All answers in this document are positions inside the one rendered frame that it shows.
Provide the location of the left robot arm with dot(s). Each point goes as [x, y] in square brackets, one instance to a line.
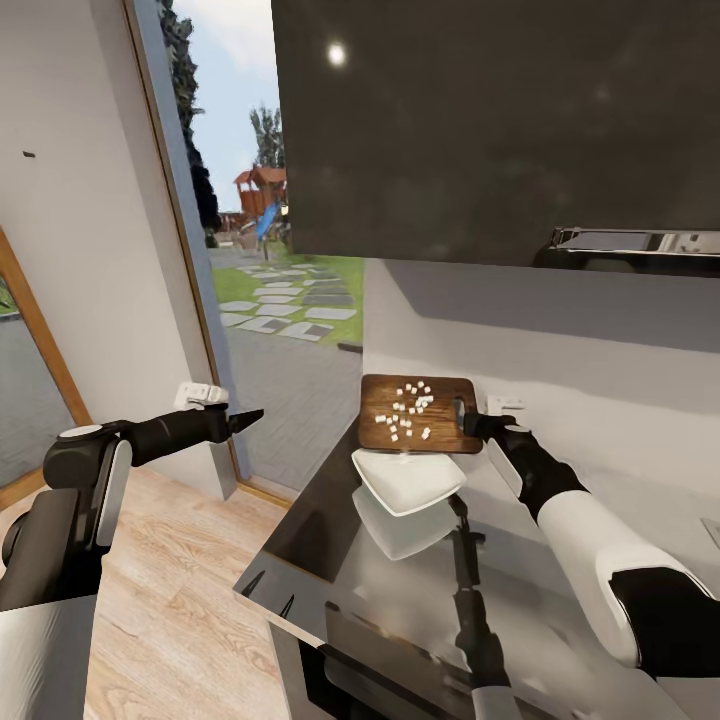
[53, 553]

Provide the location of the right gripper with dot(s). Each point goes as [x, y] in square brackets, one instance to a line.
[475, 424]

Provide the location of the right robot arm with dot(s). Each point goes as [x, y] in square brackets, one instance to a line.
[647, 610]

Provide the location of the cutting board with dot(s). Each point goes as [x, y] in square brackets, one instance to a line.
[379, 396]

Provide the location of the door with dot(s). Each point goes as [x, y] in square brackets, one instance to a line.
[38, 397]

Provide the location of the bowl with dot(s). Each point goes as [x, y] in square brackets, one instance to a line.
[426, 479]

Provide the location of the dishwasher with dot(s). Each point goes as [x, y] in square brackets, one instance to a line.
[318, 687]

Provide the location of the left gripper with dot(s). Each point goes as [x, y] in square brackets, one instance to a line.
[188, 428]

